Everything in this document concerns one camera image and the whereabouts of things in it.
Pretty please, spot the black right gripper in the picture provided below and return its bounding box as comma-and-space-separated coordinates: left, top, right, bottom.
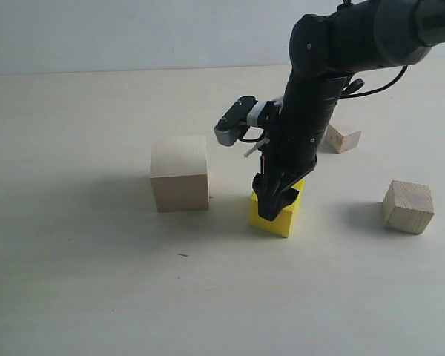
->
252, 140, 317, 221

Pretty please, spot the large light wooden cube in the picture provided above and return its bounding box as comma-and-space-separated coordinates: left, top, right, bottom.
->
149, 136, 209, 213

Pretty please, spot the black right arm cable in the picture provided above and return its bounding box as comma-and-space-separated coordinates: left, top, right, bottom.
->
340, 65, 409, 99

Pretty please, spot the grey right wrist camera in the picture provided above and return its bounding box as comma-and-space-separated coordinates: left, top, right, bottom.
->
214, 96, 257, 147

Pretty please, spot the medium wooden cube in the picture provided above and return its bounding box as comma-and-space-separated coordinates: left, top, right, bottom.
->
381, 180, 435, 235

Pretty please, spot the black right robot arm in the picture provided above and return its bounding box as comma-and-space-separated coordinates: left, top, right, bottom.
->
247, 1, 445, 221

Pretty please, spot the yellow cube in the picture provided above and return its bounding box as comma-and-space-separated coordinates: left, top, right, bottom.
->
248, 179, 305, 238

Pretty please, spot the small wooden cube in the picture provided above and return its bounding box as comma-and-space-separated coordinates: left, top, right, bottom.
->
324, 124, 362, 154

